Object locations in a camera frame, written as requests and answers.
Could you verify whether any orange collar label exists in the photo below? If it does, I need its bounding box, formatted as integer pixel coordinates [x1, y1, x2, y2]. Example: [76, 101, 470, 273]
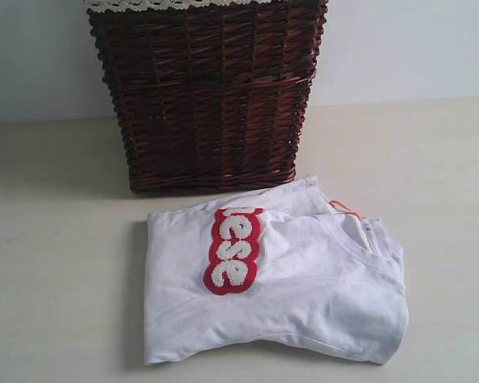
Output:
[329, 199, 363, 221]

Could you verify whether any dark brown wicker basket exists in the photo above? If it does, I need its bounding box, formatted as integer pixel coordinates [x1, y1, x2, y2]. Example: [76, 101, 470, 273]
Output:
[86, 0, 327, 194]

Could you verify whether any white t-shirt with red print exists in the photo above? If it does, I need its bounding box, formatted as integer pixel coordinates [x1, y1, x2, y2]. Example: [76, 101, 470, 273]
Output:
[144, 176, 409, 365]

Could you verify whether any cream lace basket liner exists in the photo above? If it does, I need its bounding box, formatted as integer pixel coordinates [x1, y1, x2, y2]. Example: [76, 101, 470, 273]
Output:
[82, 0, 272, 14]

